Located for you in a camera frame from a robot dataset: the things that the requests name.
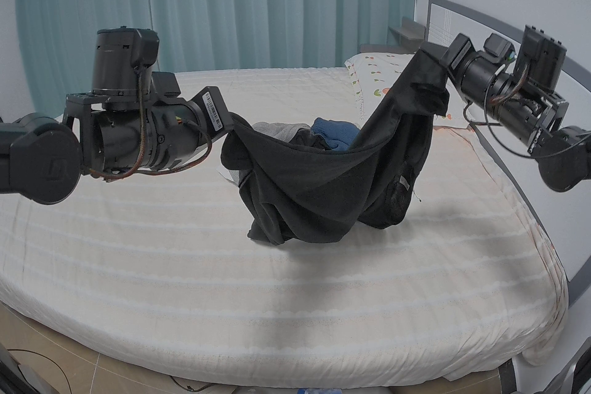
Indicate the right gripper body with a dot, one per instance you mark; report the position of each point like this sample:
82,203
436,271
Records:
482,78

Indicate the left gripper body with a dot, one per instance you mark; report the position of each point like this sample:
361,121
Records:
157,133

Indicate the black polo shirt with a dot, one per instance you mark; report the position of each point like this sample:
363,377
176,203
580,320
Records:
323,189

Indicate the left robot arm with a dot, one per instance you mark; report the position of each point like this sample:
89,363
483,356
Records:
41,156

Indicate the bed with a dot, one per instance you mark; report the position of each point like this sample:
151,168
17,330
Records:
184,253

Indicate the pile of clothes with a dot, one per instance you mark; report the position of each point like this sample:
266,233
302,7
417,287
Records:
334,131

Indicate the grey bedside table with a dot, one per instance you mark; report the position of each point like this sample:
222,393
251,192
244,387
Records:
406,34

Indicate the white printed pillow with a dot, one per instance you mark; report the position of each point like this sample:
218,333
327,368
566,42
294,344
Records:
369,73

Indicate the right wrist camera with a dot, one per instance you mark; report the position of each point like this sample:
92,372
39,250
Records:
498,47

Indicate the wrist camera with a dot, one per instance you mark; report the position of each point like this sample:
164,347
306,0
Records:
166,85
498,47

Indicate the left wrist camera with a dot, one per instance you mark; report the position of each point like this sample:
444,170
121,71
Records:
166,85

